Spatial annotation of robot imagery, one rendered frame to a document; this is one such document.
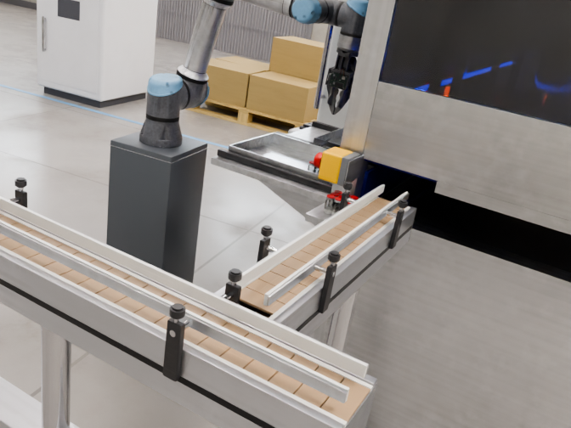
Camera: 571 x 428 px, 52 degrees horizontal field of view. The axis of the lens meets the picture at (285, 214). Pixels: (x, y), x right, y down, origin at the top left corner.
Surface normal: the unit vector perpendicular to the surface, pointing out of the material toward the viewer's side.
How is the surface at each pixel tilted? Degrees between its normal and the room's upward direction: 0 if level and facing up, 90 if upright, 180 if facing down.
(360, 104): 90
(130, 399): 0
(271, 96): 90
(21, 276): 90
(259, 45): 90
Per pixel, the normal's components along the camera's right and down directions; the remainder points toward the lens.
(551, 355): -0.49, 0.26
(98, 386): 0.15, -0.91
